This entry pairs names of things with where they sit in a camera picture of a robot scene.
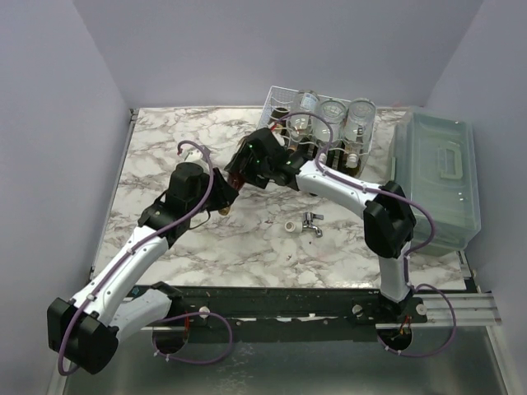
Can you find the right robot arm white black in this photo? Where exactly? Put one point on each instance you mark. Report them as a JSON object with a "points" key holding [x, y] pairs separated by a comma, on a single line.
{"points": [[388, 220]]}

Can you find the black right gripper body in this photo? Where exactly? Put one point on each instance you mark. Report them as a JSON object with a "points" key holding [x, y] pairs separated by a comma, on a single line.
{"points": [[240, 165]]}

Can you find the dark bottle black neck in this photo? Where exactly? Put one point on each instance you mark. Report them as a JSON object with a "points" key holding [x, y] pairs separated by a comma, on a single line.
{"points": [[322, 156], [296, 149]]}

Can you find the clear bottle silver stopper middle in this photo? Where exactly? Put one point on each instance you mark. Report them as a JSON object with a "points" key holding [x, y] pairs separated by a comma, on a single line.
{"points": [[333, 112]]}

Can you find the clear bottle silver stopper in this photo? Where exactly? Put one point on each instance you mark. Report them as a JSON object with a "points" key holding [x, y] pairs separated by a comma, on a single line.
{"points": [[359, 126], [333, 112]]}

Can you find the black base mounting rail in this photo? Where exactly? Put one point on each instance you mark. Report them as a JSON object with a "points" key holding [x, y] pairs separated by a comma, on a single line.
{"points": [[214, 327]]}

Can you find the clear plastic storage box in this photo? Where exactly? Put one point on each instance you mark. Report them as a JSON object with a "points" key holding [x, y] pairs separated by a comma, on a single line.
{"points": [[433, 160]]}

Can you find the clear bottle dark cork stopper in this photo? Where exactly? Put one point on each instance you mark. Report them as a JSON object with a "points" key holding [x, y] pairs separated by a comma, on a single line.
{"points": [[300, 125]]}

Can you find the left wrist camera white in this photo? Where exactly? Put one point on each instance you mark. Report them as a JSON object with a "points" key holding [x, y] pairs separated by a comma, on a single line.
{"points": [[197, 156]]}

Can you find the white wire wine rack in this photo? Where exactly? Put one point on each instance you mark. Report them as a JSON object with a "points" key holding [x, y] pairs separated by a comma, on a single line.
{"points": [[283, 97]]}

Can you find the chrome faucet with white fitting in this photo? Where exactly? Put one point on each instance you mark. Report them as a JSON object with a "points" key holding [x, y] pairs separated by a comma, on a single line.
{"points": [[307, 223]]}

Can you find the green bottle silver neck leftmost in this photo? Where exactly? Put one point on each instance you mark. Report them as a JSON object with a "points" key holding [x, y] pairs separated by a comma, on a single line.
{"points": [[278, 124]]}

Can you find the red wine bottle gold cap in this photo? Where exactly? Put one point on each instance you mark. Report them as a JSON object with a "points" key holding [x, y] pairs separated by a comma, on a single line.
{"points": [[237, 182]]}

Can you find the clear bottle silver stopper right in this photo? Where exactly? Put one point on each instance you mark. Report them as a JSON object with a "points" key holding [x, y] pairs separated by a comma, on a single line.
{"points": [[359, 126]]}

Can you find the green bottle silver neck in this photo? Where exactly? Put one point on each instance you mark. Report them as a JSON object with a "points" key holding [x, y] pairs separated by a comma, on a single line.
{"points": [[350, 162], [278, 124]]}

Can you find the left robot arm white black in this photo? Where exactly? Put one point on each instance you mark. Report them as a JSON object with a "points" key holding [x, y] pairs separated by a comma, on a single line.
{"points": [[88, 328]]}

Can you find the green bottle silver neck rightmost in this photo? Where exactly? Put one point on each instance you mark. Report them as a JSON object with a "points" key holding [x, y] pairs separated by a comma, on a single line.
{"points": [[350, 162]]}

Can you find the aluminium extrusion rail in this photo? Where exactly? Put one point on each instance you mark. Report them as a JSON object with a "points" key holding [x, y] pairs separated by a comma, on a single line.
{"points": [[154, 306]]}

